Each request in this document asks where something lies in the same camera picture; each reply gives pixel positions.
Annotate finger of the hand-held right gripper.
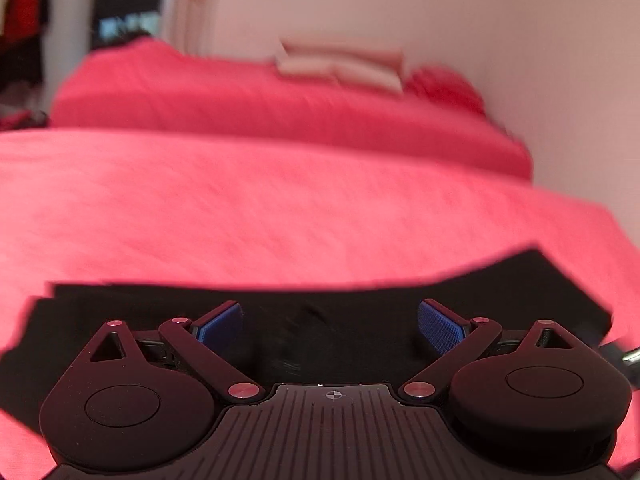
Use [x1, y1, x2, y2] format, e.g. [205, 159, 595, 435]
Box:
[599, 339, 640, 367]

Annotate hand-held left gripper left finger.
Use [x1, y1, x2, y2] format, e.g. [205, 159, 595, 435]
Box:
[87, 301, 266, 403]

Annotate dark framed window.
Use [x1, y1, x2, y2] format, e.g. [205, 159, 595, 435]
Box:
[91, 0, 168, 52]

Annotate red bed sheet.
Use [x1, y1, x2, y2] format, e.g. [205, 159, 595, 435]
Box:
[50, 37, 533, 180]

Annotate red hanging jacket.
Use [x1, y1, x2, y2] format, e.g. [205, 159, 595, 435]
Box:
[4, 0, 42, 43]

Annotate black pants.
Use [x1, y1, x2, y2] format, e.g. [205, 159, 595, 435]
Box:
[0, 244, 615, 433]

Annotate pale pink curtain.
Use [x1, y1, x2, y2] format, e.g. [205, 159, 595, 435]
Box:
[160, 0, 228, 57]

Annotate folded red blanket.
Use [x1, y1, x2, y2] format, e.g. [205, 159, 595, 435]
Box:
[402, 64, 487, 117]

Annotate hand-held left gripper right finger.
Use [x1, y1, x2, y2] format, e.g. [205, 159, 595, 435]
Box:
[397, 298, 573, 403]

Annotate black hanging garment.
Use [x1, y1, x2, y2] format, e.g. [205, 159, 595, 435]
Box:
[0, 0, 53, 88]

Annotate pink blanket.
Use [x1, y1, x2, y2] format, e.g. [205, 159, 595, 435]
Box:
[0, 127, 640, 480]

